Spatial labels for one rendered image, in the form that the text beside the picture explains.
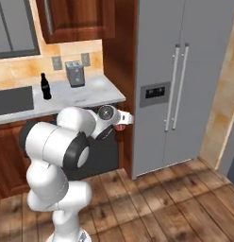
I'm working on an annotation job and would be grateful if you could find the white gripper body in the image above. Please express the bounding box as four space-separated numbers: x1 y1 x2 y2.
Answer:
122 111 135 126

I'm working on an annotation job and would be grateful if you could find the black large bottle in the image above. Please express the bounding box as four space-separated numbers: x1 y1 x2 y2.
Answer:
40 72 53 101

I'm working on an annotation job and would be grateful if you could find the dark grey sink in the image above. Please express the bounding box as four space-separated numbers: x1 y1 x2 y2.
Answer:
0 85 35 117

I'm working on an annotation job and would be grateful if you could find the black dishwasher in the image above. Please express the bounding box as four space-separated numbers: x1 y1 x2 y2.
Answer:
54 101 120 182

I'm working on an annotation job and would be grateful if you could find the grey toaster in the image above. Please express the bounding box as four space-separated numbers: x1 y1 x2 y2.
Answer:
64 60 86 89

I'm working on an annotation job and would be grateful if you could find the brown tall side panel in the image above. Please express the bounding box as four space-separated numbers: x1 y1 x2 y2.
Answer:
102 0 140 180

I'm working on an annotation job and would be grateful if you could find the grey fridge door with dispenser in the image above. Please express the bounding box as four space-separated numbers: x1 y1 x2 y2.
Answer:
131 0 187 180

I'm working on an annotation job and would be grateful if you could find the plain grey fridge door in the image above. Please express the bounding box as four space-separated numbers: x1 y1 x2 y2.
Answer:
161 0 234 167

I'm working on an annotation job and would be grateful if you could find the brown base cupboard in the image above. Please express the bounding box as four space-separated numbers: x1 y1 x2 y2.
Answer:
0 114 58 200

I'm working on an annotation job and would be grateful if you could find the grey framed window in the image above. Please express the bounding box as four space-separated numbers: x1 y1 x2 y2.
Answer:
0 0 42 61

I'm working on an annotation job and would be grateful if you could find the grey fridge door handle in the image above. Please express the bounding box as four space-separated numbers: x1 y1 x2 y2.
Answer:
171 43 191 131
163 43 181 132

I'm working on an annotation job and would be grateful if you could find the grey wall socket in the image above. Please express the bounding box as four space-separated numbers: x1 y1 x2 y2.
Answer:
51 55 63 72
80 52 92 68

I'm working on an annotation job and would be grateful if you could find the brown wall cupboard door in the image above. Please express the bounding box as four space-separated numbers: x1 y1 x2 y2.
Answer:
35 0 116 44

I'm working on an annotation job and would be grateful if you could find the grey cupboard door handle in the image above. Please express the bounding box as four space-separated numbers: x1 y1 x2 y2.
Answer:
42 0 55 36

